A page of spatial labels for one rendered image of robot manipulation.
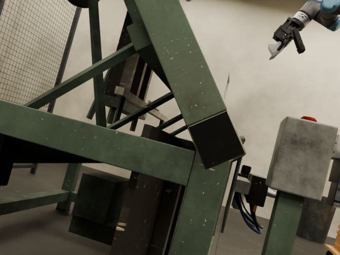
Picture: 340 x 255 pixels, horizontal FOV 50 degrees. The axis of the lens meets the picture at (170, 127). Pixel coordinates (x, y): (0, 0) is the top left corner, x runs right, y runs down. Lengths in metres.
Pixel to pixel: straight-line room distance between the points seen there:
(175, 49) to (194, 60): 0.06
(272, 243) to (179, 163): 0.30
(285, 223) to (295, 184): 0.10
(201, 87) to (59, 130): 0.39
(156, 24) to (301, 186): 0.54
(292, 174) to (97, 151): 0.49
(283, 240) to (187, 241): 0.23
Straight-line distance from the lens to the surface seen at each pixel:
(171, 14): 0.98
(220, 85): 5.34
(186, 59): 0.93
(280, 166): 0.90
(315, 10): 1.88
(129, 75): 2.63
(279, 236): 0.94
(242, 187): 1.17
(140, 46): 1.03
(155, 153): 0.91
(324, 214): 5.67
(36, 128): 1.04
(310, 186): 0.91
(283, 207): 0.93
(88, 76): 1.12
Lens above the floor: 0.79
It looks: 3 degrees up
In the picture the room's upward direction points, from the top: 15 degrees clockwise
